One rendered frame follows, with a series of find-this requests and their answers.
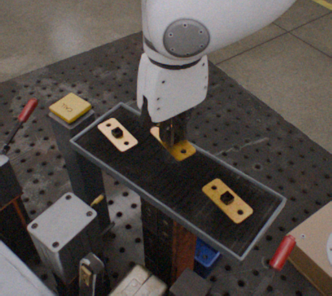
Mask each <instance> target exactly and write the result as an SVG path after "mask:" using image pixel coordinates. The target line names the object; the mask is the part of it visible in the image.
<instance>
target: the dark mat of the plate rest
mask: <svg viewBox="0 0 332 296"><path fill-rule="evenodd" d="M112 118H114V119H115V120H116V121H117V122H119V123H120V124H121V125H122V126H123V127H124V128H125V129H126V130H127V131H128V132H129V133H130V134H131V135H132V136H133V137H134V138H135V139H136V140H137V141H138V144H137V145H135V146H133V147H131V148H130V149H128V150H126V151H125V152H120V151H119V150H118V149H117V148H116V147H115V145H114V144H113V143H112V142H111V141H110V140H109V138H107V137H106V136H105V135H104V134H103V133H102V132H101V131H100V129H99V128H98V126H99V125H100V124H101V123H103V122H105V121H107V120H110V119H112ZM139 118H140V117H139V116H138V115H135V114H133V113H132V112H130V111H128V110H127V109H126V108H124V107H122V106H120V107H119V108H117V110H116V111H114V112H113V113H112V114H111V115H109V116H108V117H106V118H105V119H103V120H102V121H100V122H99V123H98V124H97V125H96V126H95V127H93V128H92V129H90V130H89V131H88V132H87V133H85V134H84V135H83V136H81V137H79V138H78V139H77V140H76V141H75V143H76V144H78V145H79V146H81V147H83V148H84V149H85V150H87V151H88V152H90V154H92V155H93V156H95V157H97V158H98V159H100V160H101V161H102V162H104V163H106V164H107V165H109V166H111V168H112V169H114V170H115V171H117V172H118V173H120V174H121V175H122V176H125V177H126V178H128V179H129V180H131V181H132V182H133V183H134V184H135V185H137V186H139V187H140V188H142V189H143V190H145V191H146V192H148V193H149V194H150V195H153V197H155V198H156V199H157V200H159V201H160V202H162V203H163V204H164V205H166V206H168V207H170V208H171V209H172V210H173V211H174V212H176V213H177V214H179V215H181V216H182V217H184V218H185V219H186V220H188V221H189V222H190V223H192V224H193V225H195V226H197V227H198V228H199V229H201V230H202V231H204V232H206V234H208V235H209V236H210V237H212V238H214V239H215V240H216V241H218V242H220V243H221V244H222V245H223V246H224V247H226V248H228V249H230V250H231V251H233V252H234V253H235V254H237V256H239V257H242V256H243V255H244V253H245V251H246V250H247V249H248V247H249V246H250V244H251V243H252V241H253V240H254V239H255V238H256V236H257V235H258V234H259V233H260V231H261V229H262V228H263V226H264V225H265V224H266V222H268V221H269V219H270V218H271V216H272V215H273V213H274V212H275V210H276V209H277V208H278V206H279V205H281V202H282V200H280V199H278V198H276V197H275V196H273V195H271V194H269V193H268V192H266V191H265V190H263V189H262V188H260V187H257V186H256V185H254V184H253V183H251V182H249V181H247V179H245V178H243V177H241V176H239V175H238V174H236V173H235V172H232V171H230V170H228V169H227V168H225V166H222V165H220V164H218V163H217V162H215V161H214V160H212V159H210V158H209V157H206V156H205V155H203V154H202V153H200V152H199V151H197V150H196V152H195V154H193V155H191V156H189V157H187V158H185V159H184V160H182V161H177V160H176V159H175V158H174V157H173V156H172V155H171V153H170V152H169V151H168V150H167V149H166V148H164V147H163V146H162V144H161V143H160V142H159V141H158V140H157V138H155V136H154V135H153V134H152V133H151V129H152V128H155V126H153V127H148V128H143V127H142V126H141V125H140V123H139ZM216 178H217V179H220V180H221V181H222V182H223V183H224V184H225V185H226V186H227V187H228V188H229V189H231V190H232V191H234V193H235V194H236V195H237V196H238V197H240V198H241V199H242V200H243V201H244V202H245V203H246V204H248V205H249V207H250V208H251V209H252V213H251V215H249V216H248V217H247V218H245V220H244V221H242V222H241V223H234V222H233V221H232V220H231V219H230V218H229V217H228V216H227V215H226V214H225V213H224V212H223V211H222V210H221V209H220V207H218V206H217V205H216V204H215V203H214V202H213V201H212V200H210V199H209V198H208V197H207V195H205V194H204V193H203V192H202V188H203V187H204V186H206V185H208V184H209V183H211V182H212V181H213V180H214V179H216Z"/></svg>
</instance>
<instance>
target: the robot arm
mask: <svg viewBox="0 0 332 296"><path fill-rule="evenodd" d="M295 1H296V0H141V6H142V22H143V48H144V51H145V53H144V54H142V57H141V61H140V64H139V73H138V81H137V104H138V106H139V108H140V109H143V110H142V112H141V115H140V118H139V123H140V125H141V126H142V127H143V128H148V127H153V126H155V127H157V128H159V138H160V140H161V141H162V142H164V143H166V144H167V145H168V146H169V147H170V148H171V147H173V146H174V132H175V133H176V134H177V135H178V136H179V138H181V140H182V141H185V140H186V135H187V121H189V120H190V119H191V113H192V112H193V110H195V108H196V107H197V104H199V103H201V102H202V101H203V100H204V99H205V98H206V91H207V87H208V57H206V55H208V54H211V52H214V51H217V50H219V49H222V48H224V47H227V46H229V45H231V44H233V43H236V42H237V41H239V40H241V39H243V38H245V37H247V36H249V35H251V34H253V33H255V32H257V31H259V30H260V29H262V28H263V27H265V26H267V25H269V24H271V23H272V22H273V21H275V20H276V18H278V17H280V16H281V15H282V14H283V13H284V12H286V11H287V10H288V9H289V8H290V7H291V6H292V5H293V3H294V2H295ZM171 117H172V127H171Z"/></svg>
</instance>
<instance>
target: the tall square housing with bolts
mask: <svg viewBox="0 0 332 296"><path fill-rule="evenodd" d="M27 229H28V232H29V234H30V236H31V238H32V241H33V243H34V245H35V247H36V250H37V252H38V254H39V256H40V258H41V260H42V261H43V262H44V263H45V265H46V266H47V267H48V268H50V269H51V272H52V273H53V275H54V278H55V280H56V284H55V287H56V289H57V291H58V294H59V296H79V293H80V292H79V281H80V261H81V260H82V259H83V258H84V257H85V256H86V255H88V254H89V253H93V254H94V255H95V256H96V257H97V258H98V259H99V260H101V261H102V262H103V263H104V267H105V269H104V284H103V293H102V295H101V296H107V295H108V294H109V293H110V292H111V291H112V289H111V286H110V280H109V276H108V271H107V267H106V262H105V258H104V252H103V250H104V249H105V248H104V244H103V241H102V234H101V228H100V225H99V219H98V216H97V213H96V212H95V211H94V210H93V209H92V208H91V207H90V206H89V205H87V204H86V203H84V202H83V201H82V200H80V199H79V198H77V197H76V196H75V195H74V194H73V193H72V192H67V194H65V195H64V196H62V197H61V198H60V199H59V200H57V201H56V202H55V203H53V204H52V206H51V207H49V208H48V209H47V210H45V211H44V212H43V213H42V214H40V215H39V217H38V218H36V219H35V220H34V221H32V222H31V223H30V224H29V225H28V228H27Z"/></svg>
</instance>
